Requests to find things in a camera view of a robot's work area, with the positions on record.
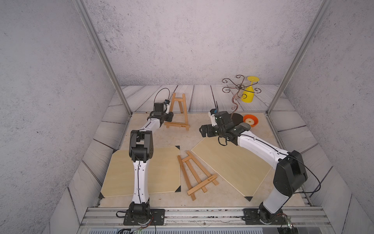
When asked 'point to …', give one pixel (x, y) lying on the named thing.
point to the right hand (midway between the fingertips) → (206, 127)
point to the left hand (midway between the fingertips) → (172, 112)
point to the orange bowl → (251, 119)
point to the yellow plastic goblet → (248, 95)
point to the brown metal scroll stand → (240, 89)
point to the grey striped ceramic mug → (245, 125)
